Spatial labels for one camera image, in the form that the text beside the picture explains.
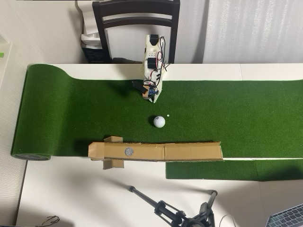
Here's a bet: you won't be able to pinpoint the long green putting mat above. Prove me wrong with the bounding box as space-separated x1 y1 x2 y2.
10 63 303 162

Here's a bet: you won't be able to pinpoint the dark blue white box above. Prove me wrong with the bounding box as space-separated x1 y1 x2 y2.
80 33 112 64

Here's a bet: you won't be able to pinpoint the black tripod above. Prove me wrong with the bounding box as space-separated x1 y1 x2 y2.
127 185 218 227

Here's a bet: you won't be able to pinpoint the thin black wire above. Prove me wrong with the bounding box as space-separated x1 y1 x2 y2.
39 215 60 227

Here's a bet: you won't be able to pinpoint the black red arm wires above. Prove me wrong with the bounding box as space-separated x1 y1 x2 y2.
143 35 170 88

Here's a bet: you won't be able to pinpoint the white golf ball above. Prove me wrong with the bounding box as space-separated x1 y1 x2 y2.
153 115 166 128

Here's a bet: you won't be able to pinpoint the cardboard barrier with hole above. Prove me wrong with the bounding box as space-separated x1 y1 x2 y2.
88 136 224 170

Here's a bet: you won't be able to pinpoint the thin white cable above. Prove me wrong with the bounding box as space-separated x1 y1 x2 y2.
219 214 237 227

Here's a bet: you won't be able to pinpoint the white foam packaging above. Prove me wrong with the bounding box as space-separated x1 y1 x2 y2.
75 0 101 35

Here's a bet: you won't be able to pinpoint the translucent plastic storage box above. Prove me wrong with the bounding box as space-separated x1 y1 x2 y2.
0 35 15 95

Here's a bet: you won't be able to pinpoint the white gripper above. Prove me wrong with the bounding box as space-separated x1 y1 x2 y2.
144 68 170 104

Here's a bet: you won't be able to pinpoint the wrist camera with cardboard mount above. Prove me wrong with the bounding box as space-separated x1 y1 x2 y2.
141 85 159 99

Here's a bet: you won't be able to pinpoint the dark brown wooden chair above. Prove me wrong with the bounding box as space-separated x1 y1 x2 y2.
92 0 181 64

